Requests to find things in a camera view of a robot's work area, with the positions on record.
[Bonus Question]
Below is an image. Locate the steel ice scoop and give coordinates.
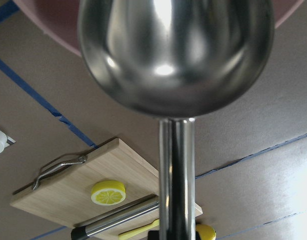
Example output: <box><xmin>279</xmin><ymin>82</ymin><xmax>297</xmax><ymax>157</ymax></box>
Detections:
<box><xmin>77</xmin><ymin>0</ymin><xmax>275</xmax><ymax>240</ymax></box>

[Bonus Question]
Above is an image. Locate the lemon half slice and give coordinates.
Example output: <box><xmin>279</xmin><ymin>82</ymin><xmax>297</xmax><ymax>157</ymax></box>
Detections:
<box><xmin>90</xmin><ymin>180</ymin><xmax>126</xmax><ymax>206</ymax></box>

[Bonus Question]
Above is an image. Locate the pink bowl with ice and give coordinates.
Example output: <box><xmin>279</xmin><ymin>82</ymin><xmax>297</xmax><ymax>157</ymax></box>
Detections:
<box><xmin>13</xmin><ymin>0</ymin><xmax>306</xmax><ymax>59</ymax></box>

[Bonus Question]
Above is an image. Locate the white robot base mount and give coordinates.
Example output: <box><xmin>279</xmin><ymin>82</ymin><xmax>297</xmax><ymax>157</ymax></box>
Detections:
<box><xmin>0</xmin><ymin>130</ymin><xmax>16</xmax><ymax>153</ymax></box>

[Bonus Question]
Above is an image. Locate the yellow lemon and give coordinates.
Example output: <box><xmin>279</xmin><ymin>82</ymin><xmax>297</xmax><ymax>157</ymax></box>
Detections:
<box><xmin>195</xmin><ymin>224</ymin><xmax>217</xmax><ymax>240</ymax></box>

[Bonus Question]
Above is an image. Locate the wooden cutting board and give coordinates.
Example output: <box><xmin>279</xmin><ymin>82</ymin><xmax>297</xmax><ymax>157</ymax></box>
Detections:
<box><xmin>9</xmin><ymin>136</ymin><xmax>203</xmax><ymax>240</ymax></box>

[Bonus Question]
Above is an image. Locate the yellow plastic knife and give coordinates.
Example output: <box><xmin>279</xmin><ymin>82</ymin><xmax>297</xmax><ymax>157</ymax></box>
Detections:
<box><xmin>118</xmin><ymin>219</ymin><xmax>160</xmax><ymax>240</ymax></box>

